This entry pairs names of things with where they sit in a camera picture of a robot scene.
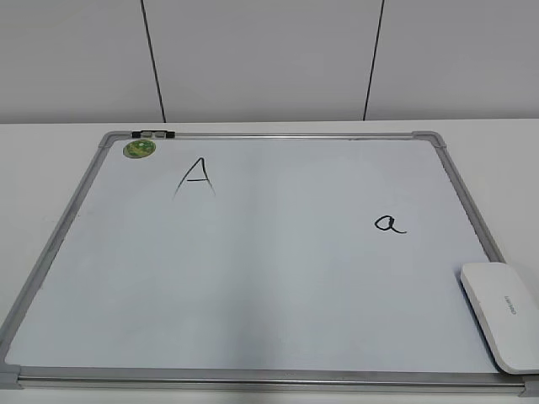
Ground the white whiteboard eraser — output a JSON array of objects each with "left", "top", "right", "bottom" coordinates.
[{"left": 460, "top": 262, "right": 538, "bottom": 375}]

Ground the grey framed whiteboard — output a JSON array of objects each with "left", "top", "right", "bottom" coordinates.
[{"left": 1, "top": 131, "right": 538, "bottom": 396}]

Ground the round green sticker magnet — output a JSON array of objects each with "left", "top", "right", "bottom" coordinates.
[{"left": 123, "top": 140, "right": 157, "bottom": 159}]

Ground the black hanging clip on frame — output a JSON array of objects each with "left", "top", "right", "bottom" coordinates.
[{"left": 131, "top": 130, "right": 176, "bottom": 139}]

